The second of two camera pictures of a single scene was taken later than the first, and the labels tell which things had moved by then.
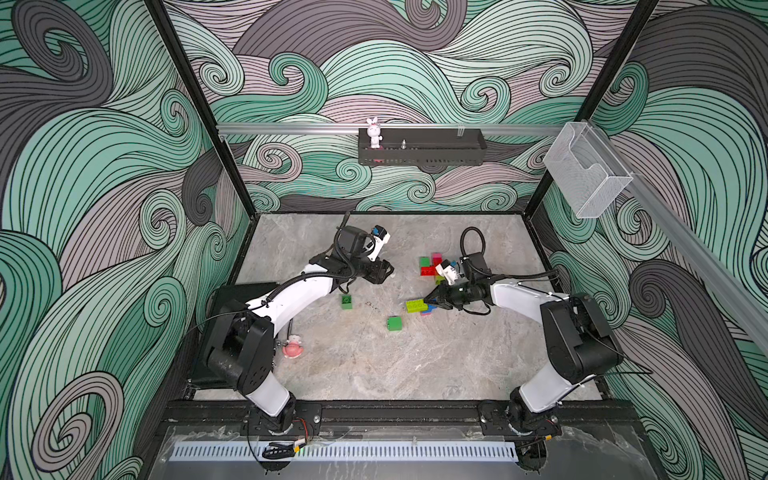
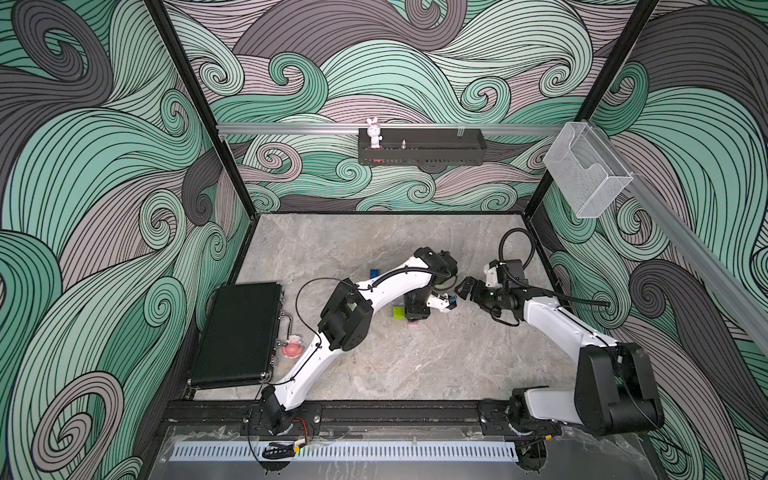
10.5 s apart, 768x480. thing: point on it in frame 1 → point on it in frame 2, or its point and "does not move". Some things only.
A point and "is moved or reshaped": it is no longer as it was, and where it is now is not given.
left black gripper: (378, 271) → (416, 315)
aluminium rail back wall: (395, 128) does not move
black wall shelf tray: (423, 147) does not move
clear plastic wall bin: (587, 173) does not move
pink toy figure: (293, 348) does not move
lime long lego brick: (415, 306) is moved or reshaped
